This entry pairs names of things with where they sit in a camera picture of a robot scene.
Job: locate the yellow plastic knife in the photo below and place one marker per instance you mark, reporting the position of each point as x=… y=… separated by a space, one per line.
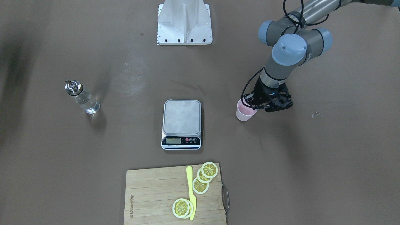
x=192 y=197

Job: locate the white metal column base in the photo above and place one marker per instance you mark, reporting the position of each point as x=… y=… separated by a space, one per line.
x=184 y=22

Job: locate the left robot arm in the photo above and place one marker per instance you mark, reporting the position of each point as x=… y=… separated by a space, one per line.
x=292 y=46

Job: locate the lemon slice top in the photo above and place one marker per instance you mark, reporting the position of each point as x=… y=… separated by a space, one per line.
x=209 y=169

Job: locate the bamboo cutting board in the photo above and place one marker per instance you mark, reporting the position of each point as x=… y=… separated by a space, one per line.
x=150 y=194

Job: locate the lemon slice under single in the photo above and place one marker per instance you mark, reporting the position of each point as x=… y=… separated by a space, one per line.
x=191 y=209

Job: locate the lemon slice front single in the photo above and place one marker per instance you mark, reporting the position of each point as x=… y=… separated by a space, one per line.
x=181 y=208

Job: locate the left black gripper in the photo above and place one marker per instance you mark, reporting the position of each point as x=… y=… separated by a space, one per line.
x=260 y=91

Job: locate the clear glass sauce bottle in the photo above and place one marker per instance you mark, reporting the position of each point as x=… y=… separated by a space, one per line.
x=84 y=98

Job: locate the pink plastic cup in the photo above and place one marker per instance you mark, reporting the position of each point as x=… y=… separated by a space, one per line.
x=243 y=111

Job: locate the digital kitchen scale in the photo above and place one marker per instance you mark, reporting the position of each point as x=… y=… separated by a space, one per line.
x=182 y=125

